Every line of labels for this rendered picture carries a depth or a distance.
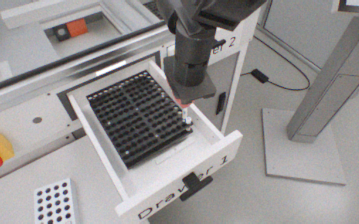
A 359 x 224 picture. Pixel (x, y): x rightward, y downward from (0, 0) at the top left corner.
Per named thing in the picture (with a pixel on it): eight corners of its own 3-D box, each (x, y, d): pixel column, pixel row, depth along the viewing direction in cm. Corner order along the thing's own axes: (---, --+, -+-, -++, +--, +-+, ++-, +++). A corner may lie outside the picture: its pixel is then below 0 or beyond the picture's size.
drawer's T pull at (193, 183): (213, 181, 47) (213, 178, 46) (181, 203, 45) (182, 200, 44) (202, 167, 49) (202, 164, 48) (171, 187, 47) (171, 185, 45)
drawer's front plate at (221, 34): (238, 47, 86) (245, 18, 78) (171, 79, 76) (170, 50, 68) (235, 44, 87) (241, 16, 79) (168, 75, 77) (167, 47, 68)
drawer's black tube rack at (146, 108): (192, 137, 61) (193, 122, 56) (130, 175, 55) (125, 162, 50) (148, 85, 72) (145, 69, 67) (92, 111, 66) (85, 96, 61)
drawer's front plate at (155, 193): (234, 158, 59) (243, 134, 51) (128, 230, 49) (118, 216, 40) (229, 153, 60) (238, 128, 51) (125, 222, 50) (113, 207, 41)
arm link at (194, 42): (185, 37, 31) (225, 28, 32) (167, 4, 34) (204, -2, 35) (181, 72, 37) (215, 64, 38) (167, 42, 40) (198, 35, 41)
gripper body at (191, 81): (181, 107, 41) (185, 79, 34) (162, 64, 46) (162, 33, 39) (216, 98, 42) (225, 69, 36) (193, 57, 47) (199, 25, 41)
